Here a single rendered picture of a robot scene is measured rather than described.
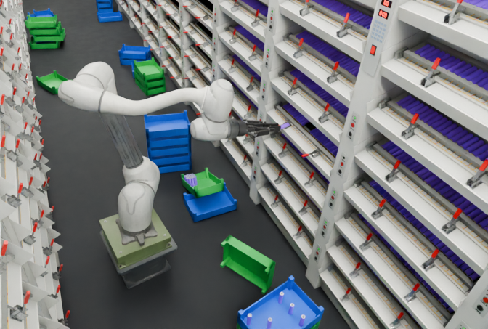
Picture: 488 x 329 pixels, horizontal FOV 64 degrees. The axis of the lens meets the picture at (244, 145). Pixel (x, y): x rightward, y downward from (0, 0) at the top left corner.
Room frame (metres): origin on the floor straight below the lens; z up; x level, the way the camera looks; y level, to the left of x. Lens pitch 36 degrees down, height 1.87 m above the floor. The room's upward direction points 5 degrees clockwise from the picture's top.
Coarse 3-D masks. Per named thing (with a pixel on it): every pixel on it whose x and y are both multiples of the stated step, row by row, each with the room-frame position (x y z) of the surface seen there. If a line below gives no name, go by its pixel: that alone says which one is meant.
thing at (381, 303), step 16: (336, 240) 1.30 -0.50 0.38; (336, 256) 1.23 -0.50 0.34; (352, 256) 1.21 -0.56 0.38; (352, 272) 1.13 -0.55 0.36; (368, 272) 1.12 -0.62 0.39; (368, 288) 1.06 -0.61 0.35; (384, 288) 1.04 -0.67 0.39; (368, 304) 1.01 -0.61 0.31; (384, 304) 0.99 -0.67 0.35; (400, 304) 0.97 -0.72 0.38; (384, 320) 0.92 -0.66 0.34; (400, 320) 0.91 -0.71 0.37
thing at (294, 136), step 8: (272, 104) 1.90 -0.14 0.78; (280, 104) 1.91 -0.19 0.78; (272, 112) 1.88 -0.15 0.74; (272, 120) 1.83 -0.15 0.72; (280, 120) 1.80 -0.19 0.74; (288, 128) 1.73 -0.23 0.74; (288, 136) 1.68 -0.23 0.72; (296, 136) 1.66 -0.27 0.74; (296, 144) 1.61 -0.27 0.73; (304, 144) 1.59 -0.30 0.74; (304, 152) 1.55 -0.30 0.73; (312, 160) 1.49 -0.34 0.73; (320, 160) 1.47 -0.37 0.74; (320, 168) 1.43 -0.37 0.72; (328, 168) 1.41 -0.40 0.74; (328, 176) 1.38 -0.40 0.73
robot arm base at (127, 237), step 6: (120, 222) 1.37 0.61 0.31; (120, 228) 1.33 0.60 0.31; (150, 228) 1.34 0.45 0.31; (126, 234) 1.28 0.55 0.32; (132, 234) 1.28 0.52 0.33; (138, 234) 1.28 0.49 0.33; (144, 234) 1.29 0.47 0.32; (150, 234) 1.31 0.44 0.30; (156, 234) 1.32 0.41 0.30; (126, 240) 1.25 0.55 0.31; (132, 240) 1.26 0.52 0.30; (138, 240) 1.25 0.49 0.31
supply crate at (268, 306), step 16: (288, 288) 1.04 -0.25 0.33; (256, 304) 0.93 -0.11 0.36; (272, 304) 0.96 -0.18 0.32; (288, 304) 0.97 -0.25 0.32; (304, 304) 0.97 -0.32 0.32; (240, 320) 0.85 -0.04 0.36; (256, 320) 0.88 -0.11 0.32; (272, 320) 0.89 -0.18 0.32; (288, 320) 0.89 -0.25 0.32; (304, 320) 0.90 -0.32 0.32
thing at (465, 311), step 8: (480, 280) 0.74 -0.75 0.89; (480, 288) 0.73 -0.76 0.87; (472, 296) 0.74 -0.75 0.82; (464, 304) 0.74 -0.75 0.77; (472, 304) 0.73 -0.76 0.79; (456, 312) 0.74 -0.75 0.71; (464, 312) 0.73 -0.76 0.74; (472, 312) 0.71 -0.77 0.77; (456, 320) 0.73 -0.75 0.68; (464, 320) 0.72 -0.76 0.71; (472, 320) 0.70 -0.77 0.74; (480, 320) 0.69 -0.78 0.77; (448, 328) 0.74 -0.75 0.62; (472, 328) 0.69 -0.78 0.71; (480, 328) 0.68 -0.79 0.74
